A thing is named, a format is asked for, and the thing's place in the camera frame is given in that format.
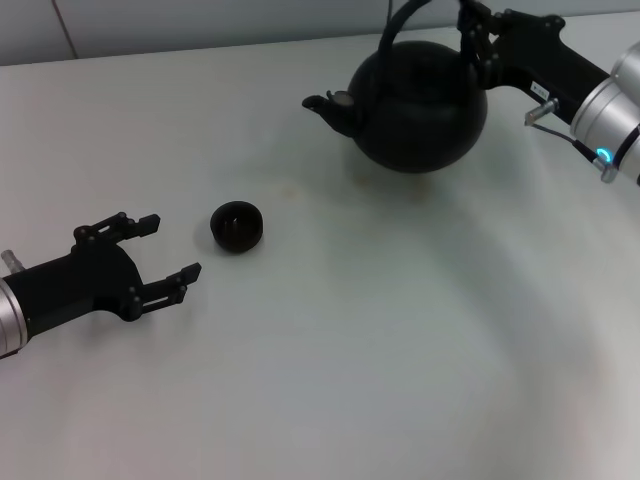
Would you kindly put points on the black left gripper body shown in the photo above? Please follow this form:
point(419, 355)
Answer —
point(85, 285)

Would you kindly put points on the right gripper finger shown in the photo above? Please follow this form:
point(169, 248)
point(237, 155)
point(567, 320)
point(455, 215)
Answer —
point(477, 50)
point(510, 21)

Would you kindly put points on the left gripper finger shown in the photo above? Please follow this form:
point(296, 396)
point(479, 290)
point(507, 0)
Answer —
point(149, 224)
point(192, 274)

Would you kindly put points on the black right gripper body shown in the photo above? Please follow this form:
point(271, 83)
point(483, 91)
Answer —
point(540, 60)

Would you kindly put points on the small dark teacup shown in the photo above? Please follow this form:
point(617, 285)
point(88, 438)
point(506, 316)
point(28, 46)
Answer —
point(235, 242)

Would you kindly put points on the black cast iron teapot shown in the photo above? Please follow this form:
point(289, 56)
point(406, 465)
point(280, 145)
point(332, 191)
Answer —
point(420, 130)

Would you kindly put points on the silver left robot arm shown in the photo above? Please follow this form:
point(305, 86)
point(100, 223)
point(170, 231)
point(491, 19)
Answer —
point(10, 320)

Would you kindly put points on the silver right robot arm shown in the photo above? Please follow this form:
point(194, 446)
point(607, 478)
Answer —
point(600, 115)

